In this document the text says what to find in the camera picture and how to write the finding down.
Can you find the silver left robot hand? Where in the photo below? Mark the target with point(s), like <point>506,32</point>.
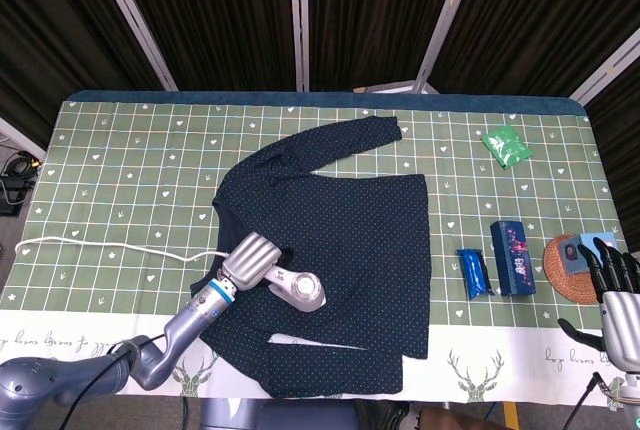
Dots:
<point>250,262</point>

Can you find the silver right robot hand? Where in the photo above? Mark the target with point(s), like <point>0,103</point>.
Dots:
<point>622,315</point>

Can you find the white handheld garment steamer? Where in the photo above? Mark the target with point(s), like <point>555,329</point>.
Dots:
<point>305,291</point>

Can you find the navy polka dot shirt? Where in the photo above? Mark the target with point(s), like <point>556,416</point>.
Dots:
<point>350,230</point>

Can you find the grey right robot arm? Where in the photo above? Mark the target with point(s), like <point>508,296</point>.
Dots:
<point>632,384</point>

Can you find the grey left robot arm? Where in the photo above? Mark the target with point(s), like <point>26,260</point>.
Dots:
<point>200,311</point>

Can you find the round woven coaster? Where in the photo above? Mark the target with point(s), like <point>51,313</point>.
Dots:
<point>556,272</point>

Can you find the light blue small box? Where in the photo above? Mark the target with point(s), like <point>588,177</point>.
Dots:
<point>572,252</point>

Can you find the dark blue floral box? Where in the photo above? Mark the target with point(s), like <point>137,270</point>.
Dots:
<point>515,260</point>

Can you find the green checked tablecloth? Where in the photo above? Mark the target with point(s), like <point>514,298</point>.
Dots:
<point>125,175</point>

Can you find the blue tissue packet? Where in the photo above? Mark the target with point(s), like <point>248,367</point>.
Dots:
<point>475,272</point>

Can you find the grey robot torso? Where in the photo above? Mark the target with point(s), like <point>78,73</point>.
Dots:
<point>280,417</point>

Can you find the brown pleated screen panel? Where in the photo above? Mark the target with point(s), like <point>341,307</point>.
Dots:
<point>215,15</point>
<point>375,15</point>
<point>60,25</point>
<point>540,15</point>
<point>622,150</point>

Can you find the blue table pad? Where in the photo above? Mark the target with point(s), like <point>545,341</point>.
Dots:
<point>300,100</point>

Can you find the green plastic packet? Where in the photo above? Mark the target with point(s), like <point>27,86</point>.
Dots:
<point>506,146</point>

